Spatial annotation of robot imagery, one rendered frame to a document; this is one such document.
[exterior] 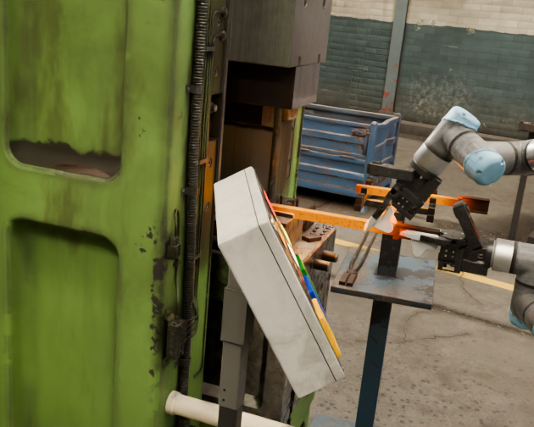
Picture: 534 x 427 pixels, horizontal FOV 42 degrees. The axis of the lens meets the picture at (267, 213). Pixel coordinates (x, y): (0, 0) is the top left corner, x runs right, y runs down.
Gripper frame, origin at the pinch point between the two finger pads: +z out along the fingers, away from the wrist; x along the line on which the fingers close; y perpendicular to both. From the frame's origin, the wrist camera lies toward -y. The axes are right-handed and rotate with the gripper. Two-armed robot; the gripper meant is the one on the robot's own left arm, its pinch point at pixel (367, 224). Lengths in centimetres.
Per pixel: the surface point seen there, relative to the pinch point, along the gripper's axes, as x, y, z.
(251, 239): -74, -11, -14
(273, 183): 23.2, -28.5, 15.6
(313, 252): -2.3, -6.2, 13.7
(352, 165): 370, -40, 97
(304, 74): -5.4, -32.6, -21.4
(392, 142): 430, -28, 76
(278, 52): -17.6, -37.4, -24.5
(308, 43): -4.5, -36.0, -27.4
